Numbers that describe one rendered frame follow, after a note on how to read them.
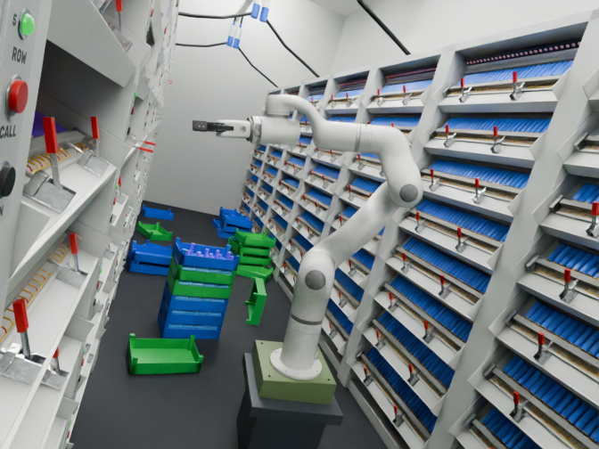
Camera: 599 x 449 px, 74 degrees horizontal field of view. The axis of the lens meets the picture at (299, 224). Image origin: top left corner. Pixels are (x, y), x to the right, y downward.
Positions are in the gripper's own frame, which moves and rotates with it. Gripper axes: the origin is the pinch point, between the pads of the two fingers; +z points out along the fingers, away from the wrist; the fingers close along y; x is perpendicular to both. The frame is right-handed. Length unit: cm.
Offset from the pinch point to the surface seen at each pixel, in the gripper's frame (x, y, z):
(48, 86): 6, -40, 30
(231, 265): -71, 66, -22
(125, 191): -26.0, 30.0, 24.5
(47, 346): -28, -76, 24
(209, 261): -68, 65, -10
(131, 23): 18.9, -39.8, 15.6
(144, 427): -106, 0, 18
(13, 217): -4, -101, 18
